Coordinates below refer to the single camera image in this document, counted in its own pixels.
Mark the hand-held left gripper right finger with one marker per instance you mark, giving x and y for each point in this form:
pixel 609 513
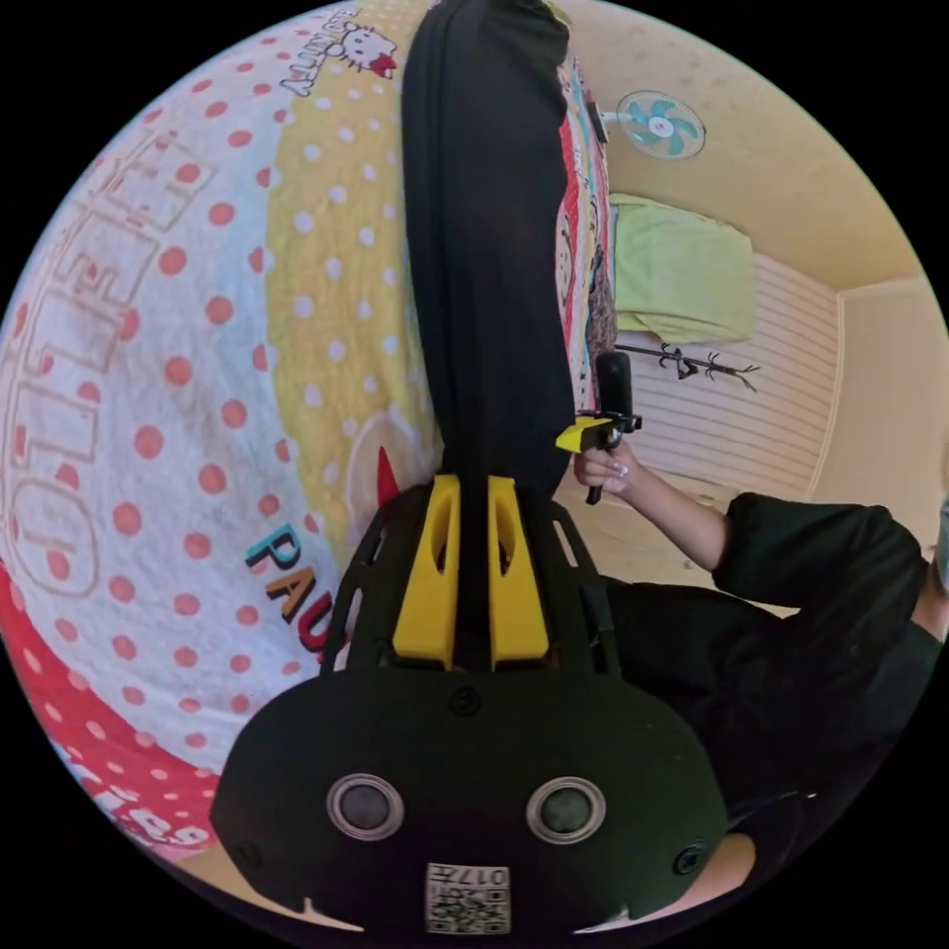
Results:
pixel 519 593

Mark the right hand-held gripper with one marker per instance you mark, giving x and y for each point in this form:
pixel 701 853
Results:
pixel 602 436

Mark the black pants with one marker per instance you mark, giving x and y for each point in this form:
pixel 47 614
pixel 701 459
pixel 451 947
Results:
pixel 485 259

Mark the person's body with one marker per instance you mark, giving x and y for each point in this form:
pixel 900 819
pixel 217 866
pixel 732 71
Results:
pixel 778 667

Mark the green curtain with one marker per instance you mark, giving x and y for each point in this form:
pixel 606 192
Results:
pixel 678 270

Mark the person's right hand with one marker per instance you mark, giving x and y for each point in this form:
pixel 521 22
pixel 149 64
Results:
pixel 609 473

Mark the black coat stand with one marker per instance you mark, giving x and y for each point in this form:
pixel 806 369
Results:
pixel 693 363

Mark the bed with dotted printed quilt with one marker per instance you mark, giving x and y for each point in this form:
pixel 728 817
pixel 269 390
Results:
pixel 185 371

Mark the person's right forearm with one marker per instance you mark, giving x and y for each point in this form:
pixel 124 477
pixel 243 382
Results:
pixel 678 523

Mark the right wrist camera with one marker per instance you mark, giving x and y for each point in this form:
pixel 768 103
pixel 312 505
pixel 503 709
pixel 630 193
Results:
pixel 614 382

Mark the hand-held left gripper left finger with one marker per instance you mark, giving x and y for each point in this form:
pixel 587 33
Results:
pixel 426 586

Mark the white fan with teal blades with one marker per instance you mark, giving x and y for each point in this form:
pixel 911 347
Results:
pixel 661 124

